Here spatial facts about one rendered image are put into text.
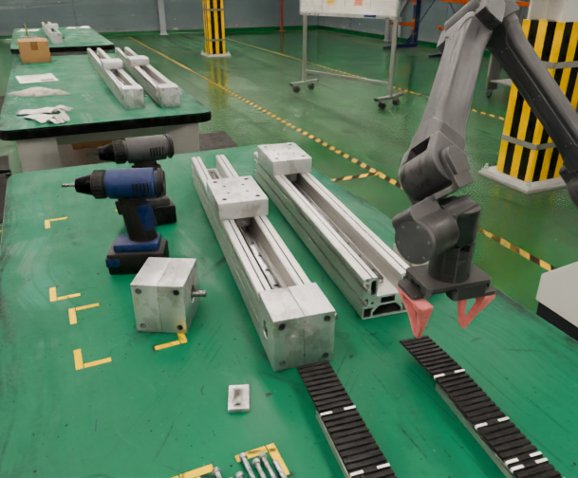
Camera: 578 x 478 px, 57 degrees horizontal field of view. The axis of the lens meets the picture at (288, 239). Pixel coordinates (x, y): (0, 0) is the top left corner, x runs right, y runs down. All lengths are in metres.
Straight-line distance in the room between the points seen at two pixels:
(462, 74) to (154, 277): 0.60
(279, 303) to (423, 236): 0.29
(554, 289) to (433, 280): 0.38
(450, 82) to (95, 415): 0.70
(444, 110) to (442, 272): 0.23
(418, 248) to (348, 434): 0.25
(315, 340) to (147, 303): 0.29
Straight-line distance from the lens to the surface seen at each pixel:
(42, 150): 2.61
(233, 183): 1.26
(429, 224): 0.66
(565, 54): 4.04
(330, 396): 0.77
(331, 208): 1.24
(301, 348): 0.85
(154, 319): 0.95
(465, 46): 0.93
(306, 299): 0.85
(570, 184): 1.13
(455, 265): 0.74
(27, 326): 1.06
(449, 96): 0.83
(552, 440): 0.84
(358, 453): 0.70
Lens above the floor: 1.33
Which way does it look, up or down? 26 degrees down
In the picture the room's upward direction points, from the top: straight up
